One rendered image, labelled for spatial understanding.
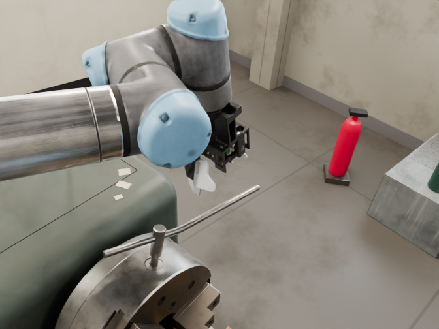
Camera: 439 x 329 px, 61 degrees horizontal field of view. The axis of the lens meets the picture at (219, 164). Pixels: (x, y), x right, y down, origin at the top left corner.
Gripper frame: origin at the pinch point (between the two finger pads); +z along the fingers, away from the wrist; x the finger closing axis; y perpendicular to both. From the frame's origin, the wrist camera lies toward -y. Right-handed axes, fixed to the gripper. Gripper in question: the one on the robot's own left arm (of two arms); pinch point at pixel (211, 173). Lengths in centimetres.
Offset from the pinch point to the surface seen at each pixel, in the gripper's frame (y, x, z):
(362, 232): 13, 113, 163
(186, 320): 8.8, -21.4, 18.6
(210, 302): 10.0, -15.5, 19.7
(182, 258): 3.6, -14.7, 9.0
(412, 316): 57, 75, 154
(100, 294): -1.2, -29.5, 4.4
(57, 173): -30.9, -17.9, 3.7
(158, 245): 2.5, -17.7, 0.2
